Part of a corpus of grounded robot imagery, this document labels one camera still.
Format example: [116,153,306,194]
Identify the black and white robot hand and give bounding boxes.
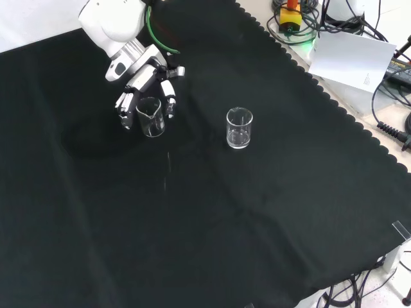
[105,44,188,131]

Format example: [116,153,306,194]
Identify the clear glass beaker with spout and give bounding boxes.
[135,96,166,139]

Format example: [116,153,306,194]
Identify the black table cloth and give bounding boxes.
[0,0,411,308]

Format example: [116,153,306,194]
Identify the yellow emergency stop button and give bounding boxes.
[278,0,304,33]

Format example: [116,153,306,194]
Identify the pale board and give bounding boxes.
[308,30,398,95]

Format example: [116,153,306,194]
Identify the black power adapter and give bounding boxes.
[385,55,411,87]

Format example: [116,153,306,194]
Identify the black tripod leg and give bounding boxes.
[392,34,411,59]

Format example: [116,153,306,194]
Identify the clear tape strip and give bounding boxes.
[392,220,411,242]

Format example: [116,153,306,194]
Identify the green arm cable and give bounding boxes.
[144,3,181,55]

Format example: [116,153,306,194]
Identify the black cable with ribbed plug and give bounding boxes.
[371,75,411,152]

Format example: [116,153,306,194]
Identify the black floor cables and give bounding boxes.
[315,268,411,308]

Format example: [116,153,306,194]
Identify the white table leg bracket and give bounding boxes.
[383,239,411,274]

